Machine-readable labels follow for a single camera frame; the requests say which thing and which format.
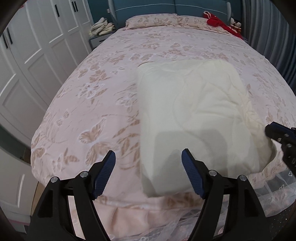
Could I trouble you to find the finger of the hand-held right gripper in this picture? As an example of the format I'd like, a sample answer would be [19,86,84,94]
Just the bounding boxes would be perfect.
[265,133,296,172]
[265,122,296,140]

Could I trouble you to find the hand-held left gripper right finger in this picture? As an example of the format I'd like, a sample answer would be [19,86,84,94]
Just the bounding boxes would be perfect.
[181,148,270,241]

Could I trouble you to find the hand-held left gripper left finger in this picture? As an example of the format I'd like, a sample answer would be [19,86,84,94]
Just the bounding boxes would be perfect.
[28,150,116,241]

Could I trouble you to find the cream quilt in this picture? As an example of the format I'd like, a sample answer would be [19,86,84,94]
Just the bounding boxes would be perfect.
[136,59,278,197]

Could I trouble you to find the white lace bed skirt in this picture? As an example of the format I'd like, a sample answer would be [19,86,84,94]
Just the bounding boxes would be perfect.
[102,162,296,241]

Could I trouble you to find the bed with pink floral cover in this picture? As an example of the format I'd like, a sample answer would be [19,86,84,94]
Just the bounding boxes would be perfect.
[30,14,296,241]

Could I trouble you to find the grey-blue curtain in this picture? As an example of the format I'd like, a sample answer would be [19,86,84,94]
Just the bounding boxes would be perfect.
[240,0,296,91]

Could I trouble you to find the small plush toys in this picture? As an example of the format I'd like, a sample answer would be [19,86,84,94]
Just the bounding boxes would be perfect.
[230,18,242,34]

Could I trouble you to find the red cloth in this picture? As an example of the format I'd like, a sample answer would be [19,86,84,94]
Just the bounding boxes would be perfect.
[203,11,249,42]

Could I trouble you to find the grey nightstand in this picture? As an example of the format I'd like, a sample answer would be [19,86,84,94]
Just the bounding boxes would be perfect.
[89,31,115,50]

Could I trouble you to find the white panelled wardrobe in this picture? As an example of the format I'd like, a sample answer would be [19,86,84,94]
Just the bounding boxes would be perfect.
[0,0,93,232]

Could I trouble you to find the pink floral pillow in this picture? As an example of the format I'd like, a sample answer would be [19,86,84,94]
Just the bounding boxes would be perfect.
[177,15,213,29]
[125,14,178,29]

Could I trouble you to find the pile of folded white cloths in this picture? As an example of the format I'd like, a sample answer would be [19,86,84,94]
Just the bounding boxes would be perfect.
[90,18,115,36]

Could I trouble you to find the blue padded headboard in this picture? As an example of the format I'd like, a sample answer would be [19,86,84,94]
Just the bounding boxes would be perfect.
[109,0,232,29]

